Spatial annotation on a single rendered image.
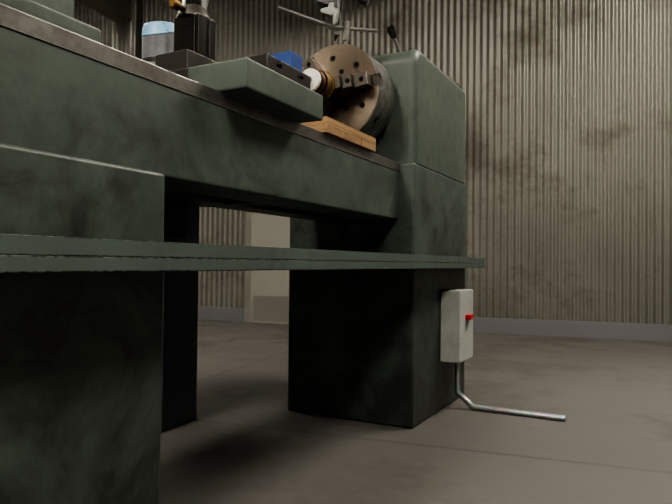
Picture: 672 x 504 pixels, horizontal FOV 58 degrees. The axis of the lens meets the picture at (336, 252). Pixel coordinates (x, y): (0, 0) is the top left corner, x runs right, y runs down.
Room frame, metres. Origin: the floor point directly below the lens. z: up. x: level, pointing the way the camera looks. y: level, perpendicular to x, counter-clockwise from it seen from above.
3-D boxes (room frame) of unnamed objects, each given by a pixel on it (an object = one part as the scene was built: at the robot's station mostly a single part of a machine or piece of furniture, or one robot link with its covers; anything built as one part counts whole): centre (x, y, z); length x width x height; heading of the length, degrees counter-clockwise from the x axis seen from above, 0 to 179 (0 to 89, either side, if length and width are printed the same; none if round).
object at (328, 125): (1.74, 0.11, 0.88); 0.36 x 0.30 x 0.04; 62
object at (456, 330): (2.18, -0.61, 0.22); 0.42 x 0.18 x 0.44; 62
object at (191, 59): (1.48, 0.34, 1.00); 0.20 x 0.10 x 0.05; 152
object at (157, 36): (2.02, 0.59, 1.27); 0.13 x 0.12 x 0.14; 161
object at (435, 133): (2.34, -0.18, 1.06); 0.59 x 0.48 x 0.39; 152
